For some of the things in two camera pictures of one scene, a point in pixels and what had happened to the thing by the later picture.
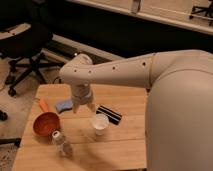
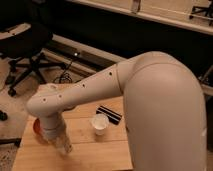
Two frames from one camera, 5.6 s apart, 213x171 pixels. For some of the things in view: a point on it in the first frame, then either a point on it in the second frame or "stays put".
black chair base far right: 207,10 stays put
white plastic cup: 99,123 stays put
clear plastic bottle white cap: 65,147 stays put
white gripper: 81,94 -> 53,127
